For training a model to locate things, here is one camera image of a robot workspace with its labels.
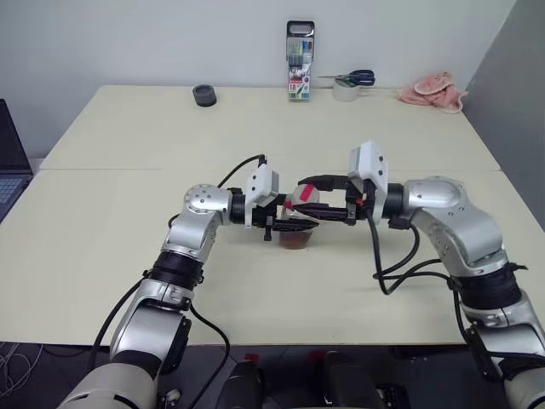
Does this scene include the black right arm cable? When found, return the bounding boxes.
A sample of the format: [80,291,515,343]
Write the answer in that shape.
[366,215,469,297]

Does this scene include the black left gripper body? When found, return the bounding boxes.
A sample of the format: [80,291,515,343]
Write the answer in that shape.
[250,193,289,242]

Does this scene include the pink cloth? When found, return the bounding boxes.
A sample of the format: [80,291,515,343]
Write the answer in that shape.
[397,72,466,116]

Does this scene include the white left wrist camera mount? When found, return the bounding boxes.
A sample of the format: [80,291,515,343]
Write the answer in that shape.
[244,164,281,230]

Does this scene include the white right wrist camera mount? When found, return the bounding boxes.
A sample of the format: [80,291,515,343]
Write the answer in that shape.
[347,140,390,202]

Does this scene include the clear tape roll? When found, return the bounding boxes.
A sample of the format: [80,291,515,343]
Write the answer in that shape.
[332,78,361,103]

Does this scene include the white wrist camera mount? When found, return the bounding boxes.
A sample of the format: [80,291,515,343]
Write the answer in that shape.
[244,164,281,230]
[347,140,390,202]

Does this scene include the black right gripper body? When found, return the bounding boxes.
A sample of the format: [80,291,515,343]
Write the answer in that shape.
[344,176,377,227]

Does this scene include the marker pen pack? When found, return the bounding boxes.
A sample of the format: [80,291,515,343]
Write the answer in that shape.
[286,20,317,104]

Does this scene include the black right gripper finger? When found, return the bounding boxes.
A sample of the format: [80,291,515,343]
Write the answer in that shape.
[297,174,350,193]
[293,203,349,223]

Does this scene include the dark laptop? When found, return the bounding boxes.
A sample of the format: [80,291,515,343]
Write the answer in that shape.
[0,98,35,224]

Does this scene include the thin white cables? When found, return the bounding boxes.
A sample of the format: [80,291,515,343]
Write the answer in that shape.
[0,340,44,395]

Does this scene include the black tape roll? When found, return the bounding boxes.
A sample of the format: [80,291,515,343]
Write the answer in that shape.
[192,84,219,109]

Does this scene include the dark blue handled scissors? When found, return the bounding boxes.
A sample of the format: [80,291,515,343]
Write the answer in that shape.
[314,68,377,87]

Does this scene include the dark rounded shape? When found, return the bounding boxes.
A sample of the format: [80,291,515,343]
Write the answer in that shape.
[224,360,266,409]

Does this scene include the clear glass with brown drink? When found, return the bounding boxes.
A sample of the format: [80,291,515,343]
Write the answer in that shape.
[278,227,318,251]

